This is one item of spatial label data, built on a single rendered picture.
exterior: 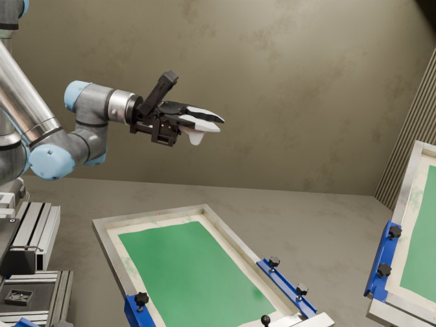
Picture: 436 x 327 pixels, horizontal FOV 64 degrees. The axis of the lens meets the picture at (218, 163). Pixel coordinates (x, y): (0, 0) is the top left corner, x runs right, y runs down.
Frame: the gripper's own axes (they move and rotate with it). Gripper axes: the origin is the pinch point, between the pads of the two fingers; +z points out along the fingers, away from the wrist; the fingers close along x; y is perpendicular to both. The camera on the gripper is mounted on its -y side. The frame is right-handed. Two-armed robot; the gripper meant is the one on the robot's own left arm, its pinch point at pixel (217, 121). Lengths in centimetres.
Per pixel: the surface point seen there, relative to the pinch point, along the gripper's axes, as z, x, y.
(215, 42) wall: -53, -292, 42
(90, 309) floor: -67, -63, 178
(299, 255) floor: 78, -186, 194
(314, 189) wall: 105, -340, 211
